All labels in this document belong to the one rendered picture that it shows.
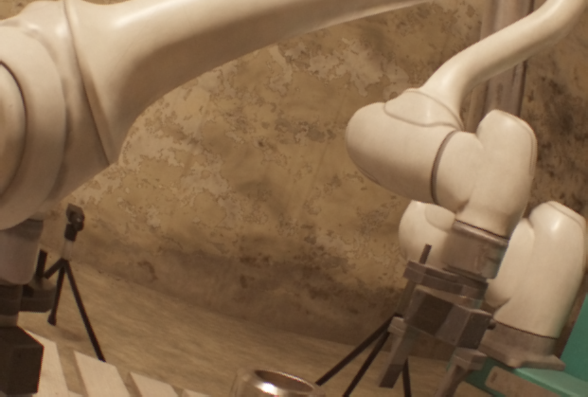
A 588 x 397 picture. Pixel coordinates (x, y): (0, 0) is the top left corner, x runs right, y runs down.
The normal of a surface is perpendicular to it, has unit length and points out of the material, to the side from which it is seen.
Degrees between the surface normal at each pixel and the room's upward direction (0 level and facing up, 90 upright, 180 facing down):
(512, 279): 94
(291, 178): 90
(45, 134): 82
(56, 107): 68
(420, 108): 61
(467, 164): 88
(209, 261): 90
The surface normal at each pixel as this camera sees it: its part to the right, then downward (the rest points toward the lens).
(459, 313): -0.83, -0.30
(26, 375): 0.88, 0.32
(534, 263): -0.62, -0.25
